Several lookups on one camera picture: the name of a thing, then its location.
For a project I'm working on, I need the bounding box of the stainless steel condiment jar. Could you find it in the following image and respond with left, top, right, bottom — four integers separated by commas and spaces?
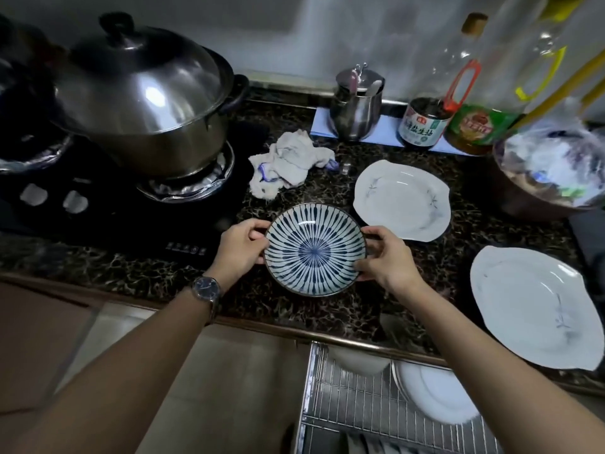
329, 63, 386, 141

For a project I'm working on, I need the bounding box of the person's right hand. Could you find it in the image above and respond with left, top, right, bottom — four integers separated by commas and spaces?
353, 226, 425, 294

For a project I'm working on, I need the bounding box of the plain white plate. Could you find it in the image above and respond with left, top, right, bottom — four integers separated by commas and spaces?
391, 361, 480, 425

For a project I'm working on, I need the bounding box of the steel bowl with plastic bags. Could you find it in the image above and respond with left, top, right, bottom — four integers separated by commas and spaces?
492, 96, 605, 220

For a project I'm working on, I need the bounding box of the foil burner liner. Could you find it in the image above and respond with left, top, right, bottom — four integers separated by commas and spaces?
0, 132, 74, 175
136, 141, 236, 204

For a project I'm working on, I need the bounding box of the stainless steel stock pot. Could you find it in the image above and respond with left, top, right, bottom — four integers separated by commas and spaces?
85, 74, 250, 180

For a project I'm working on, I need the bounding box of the dark soy sauce bottle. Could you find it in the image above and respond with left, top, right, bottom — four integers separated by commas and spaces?
397, 38, 455, 149

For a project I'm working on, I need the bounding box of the black glass gas stove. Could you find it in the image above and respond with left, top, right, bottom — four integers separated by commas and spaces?
0, 104, 271, 258

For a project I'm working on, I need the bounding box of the white crumpled dishcloth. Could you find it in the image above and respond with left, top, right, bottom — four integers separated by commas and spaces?
248, 129, 337, 200

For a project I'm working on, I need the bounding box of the blue striped ceramic plate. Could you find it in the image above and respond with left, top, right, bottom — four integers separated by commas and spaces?
263, 203, 368, 298

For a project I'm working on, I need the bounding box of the person's right forearm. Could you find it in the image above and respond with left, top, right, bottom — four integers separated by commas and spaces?
394, 278, 605, 454

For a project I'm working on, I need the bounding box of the large clear plastic oil jug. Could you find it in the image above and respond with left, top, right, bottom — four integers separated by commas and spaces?
492, 0, 605, 133

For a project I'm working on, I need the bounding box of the dark dial wristwatch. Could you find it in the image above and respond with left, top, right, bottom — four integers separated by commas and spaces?
191, 276, 223, 327

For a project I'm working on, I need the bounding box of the steel wire dish rack drawer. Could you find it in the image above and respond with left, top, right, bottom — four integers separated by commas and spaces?
289, 341, 505, 454

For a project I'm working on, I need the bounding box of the steel domed pot lid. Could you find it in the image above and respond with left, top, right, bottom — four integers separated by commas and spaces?
53, 11, 234, 135

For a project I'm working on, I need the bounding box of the white plate with blue sprig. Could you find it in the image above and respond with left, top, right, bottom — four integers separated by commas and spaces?
353, 160, 452, 242
470, 246, 605, 372

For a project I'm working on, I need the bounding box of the clear cooking oil bottle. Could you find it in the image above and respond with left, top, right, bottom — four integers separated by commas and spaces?
442, 12, 525, 157

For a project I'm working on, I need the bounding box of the light blue paper sheet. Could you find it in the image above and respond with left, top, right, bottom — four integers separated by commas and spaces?
312, 107, 469, 156

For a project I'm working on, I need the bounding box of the person's left hand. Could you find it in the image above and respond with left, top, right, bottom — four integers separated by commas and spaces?
205, 218, 271, 288

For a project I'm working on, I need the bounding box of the person's left forearm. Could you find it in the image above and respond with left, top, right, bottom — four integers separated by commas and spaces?
0, 273, 227, 454

